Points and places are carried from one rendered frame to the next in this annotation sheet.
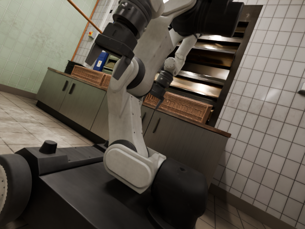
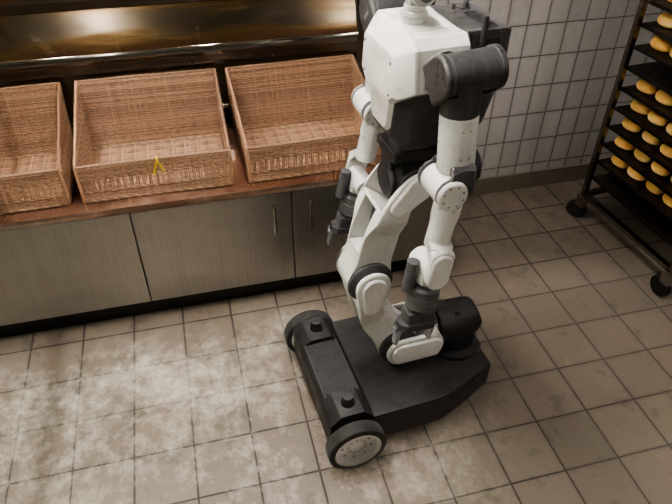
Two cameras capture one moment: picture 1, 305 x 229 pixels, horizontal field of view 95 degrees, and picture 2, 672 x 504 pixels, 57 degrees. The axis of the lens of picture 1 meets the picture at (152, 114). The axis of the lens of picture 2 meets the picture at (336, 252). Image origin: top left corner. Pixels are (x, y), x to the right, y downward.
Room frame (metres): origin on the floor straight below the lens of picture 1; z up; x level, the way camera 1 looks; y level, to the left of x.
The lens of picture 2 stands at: (-0.41, 1.13, 1.87)
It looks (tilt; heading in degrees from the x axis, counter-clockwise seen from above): 39 degrees down; 320
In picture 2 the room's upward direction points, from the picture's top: straight up
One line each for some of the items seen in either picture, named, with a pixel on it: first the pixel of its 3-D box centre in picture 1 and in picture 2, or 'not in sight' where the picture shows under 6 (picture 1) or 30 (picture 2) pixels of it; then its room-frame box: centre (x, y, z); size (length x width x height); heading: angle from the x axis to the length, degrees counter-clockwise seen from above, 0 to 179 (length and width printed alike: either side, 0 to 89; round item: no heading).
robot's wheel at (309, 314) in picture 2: not in sight; (309, 332); (0.93, 0.14, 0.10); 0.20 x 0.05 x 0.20; 69
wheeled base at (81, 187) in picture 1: (122, 178); (395, 350); (0.59, 0.01, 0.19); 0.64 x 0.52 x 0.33; 69
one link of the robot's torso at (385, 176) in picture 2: (204, 11); (430, 161); (0.57, -0.04, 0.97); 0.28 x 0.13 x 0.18; 69
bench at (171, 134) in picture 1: (112, 118); (142, 227); (1.71, 0.43, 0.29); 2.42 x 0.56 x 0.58; 65
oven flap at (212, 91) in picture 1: (152, 75); (133, 29); (1.92, 0.20, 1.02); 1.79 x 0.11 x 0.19; 65
